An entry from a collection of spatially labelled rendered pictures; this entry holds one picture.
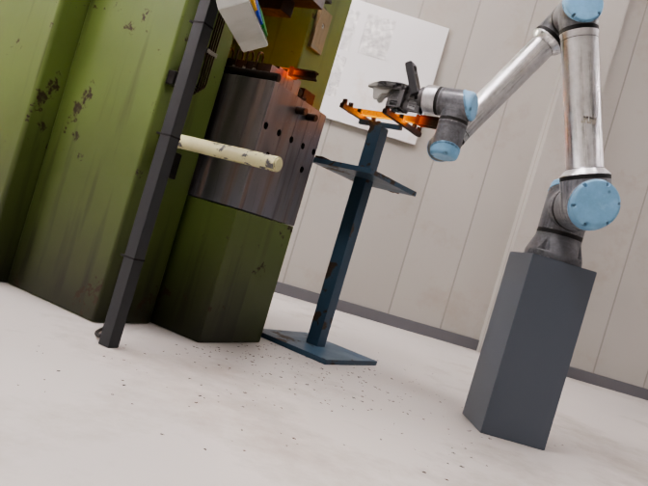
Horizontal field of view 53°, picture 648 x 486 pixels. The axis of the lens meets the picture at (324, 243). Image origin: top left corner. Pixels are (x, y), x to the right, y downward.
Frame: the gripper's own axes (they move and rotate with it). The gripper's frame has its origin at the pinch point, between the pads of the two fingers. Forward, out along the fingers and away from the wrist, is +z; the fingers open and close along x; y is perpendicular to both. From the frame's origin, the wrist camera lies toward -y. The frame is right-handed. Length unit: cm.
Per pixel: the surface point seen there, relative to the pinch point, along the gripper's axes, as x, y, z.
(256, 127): -16.1, 25.1, 28.9
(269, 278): 15, 74, 27
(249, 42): -44.7, 6.4, 18.7
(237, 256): -9, 69, 27
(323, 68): 41, -15, 47
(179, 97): -60, 29, 24
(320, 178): 212, 12, 132
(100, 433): -103, 100, -22
